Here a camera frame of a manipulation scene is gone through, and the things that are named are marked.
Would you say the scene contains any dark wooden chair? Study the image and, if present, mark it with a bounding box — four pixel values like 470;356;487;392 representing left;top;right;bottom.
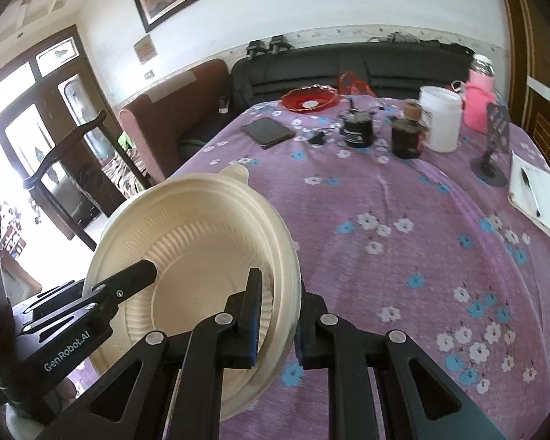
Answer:
22;110;150;252

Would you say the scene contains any small framed picture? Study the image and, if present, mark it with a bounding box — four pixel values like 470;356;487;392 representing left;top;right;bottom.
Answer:
133;36;157;66

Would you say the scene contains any wooden cabinet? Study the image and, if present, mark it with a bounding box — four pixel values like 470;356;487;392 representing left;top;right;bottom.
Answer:
494;0;550;147

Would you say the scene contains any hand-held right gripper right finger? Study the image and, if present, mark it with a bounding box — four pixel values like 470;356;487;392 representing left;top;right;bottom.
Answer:
296;279;505;440

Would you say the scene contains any red mesh bag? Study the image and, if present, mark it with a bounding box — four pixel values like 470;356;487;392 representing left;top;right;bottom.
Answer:
338;71;377;98

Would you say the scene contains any white ribbed disposable bowl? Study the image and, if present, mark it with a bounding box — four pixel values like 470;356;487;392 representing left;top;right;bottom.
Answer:
121;220;278;377

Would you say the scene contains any black smartphone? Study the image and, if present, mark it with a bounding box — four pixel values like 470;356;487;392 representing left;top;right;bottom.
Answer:
241;117;296;150

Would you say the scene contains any white notebook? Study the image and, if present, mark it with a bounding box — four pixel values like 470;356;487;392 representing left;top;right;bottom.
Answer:
508;150;550;245

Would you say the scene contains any dark bottle with cork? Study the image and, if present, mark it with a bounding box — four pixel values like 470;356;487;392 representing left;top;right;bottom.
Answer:
390;102;428;160

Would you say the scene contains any red glass plate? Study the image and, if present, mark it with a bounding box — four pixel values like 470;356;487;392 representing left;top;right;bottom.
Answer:
280;85;340;112

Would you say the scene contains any black phone stand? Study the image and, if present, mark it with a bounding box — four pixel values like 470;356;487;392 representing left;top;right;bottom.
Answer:
470;102;510;188

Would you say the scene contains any wooden glass door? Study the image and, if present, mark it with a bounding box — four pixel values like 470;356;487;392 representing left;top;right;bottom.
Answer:
0;25;124;253

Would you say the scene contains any black round jar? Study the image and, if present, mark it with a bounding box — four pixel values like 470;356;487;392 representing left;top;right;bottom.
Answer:
339;107;377;149

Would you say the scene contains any large white tabbed bowl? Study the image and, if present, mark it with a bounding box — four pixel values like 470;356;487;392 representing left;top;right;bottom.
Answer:
83;165;302;422

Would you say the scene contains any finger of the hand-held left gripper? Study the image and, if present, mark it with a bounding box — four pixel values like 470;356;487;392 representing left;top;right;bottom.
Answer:
76;259;158;313

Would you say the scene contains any pink covered water bottle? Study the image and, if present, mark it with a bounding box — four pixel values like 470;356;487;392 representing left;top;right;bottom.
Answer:
463;54;496;131

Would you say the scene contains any black pen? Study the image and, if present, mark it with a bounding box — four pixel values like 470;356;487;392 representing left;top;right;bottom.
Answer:
520;167;542;218

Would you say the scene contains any white plastic container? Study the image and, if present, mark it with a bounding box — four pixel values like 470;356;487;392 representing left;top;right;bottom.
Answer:
418;85;463;153

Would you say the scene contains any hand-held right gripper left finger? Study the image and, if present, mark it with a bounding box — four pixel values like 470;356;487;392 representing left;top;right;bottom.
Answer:
80;267;264;440

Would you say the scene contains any purple floral tablecloth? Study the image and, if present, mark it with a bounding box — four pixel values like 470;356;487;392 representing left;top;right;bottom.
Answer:
69;94;550;440

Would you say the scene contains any brown armchair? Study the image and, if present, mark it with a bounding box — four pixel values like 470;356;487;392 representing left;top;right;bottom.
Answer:
118;58;232;185

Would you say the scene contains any black leather sofa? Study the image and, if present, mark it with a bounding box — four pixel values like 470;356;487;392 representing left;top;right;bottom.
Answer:
179;42;476;159

